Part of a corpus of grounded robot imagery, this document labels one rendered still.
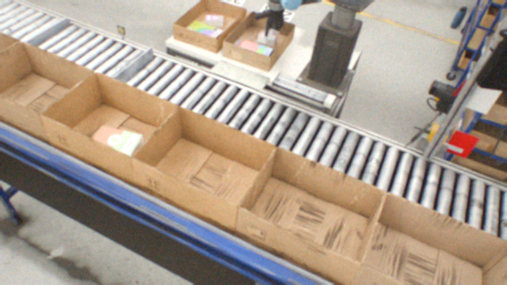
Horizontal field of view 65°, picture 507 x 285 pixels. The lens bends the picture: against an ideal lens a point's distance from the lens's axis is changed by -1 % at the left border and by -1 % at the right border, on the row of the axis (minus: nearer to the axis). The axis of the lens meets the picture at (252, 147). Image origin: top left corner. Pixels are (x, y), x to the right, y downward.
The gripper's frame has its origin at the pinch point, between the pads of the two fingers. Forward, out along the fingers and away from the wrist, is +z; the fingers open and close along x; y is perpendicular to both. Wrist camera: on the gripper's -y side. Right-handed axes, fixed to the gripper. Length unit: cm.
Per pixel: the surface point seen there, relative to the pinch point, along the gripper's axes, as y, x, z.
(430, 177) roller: 101, -60, 4
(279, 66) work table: 14.0, -17.7, 3.6
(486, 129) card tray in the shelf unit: 135, 15, 24
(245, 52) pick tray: -3.2, -25.2, -4.2
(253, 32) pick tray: -11.0, 6.4, 2.5
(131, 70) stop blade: -51, -61, 1
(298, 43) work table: 15.9, 10.2, 3.5
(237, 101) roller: 5, -55, 4
